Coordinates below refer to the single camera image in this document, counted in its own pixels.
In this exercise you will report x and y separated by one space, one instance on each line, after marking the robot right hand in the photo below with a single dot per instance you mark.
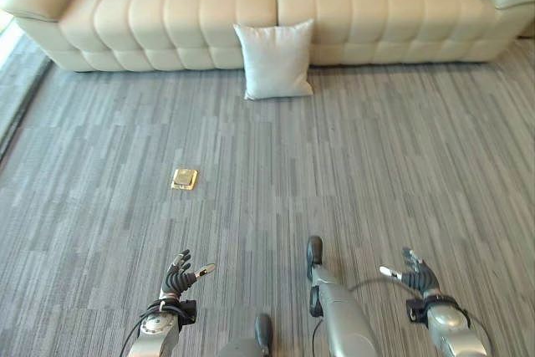
418 275

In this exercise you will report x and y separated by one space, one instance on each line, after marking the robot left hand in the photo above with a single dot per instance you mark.
177 277

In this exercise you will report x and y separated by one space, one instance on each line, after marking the robot right silver arm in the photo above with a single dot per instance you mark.
449 323

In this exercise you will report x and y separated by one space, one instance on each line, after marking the robot left silver arm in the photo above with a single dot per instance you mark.
161 325

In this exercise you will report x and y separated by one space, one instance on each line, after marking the cream tufted leather sofa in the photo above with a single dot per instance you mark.
234 10

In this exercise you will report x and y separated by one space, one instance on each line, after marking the robot right silver leg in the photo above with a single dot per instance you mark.
334 302

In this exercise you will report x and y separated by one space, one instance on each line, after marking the robot silver leg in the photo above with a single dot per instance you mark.
251 340
334 302

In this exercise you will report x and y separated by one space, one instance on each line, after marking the robot left silver leg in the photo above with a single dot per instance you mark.
251 340

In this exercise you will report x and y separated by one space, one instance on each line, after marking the brass floor socket cover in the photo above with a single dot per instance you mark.
184 179

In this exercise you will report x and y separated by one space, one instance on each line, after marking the white square cushion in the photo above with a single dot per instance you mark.
276 60

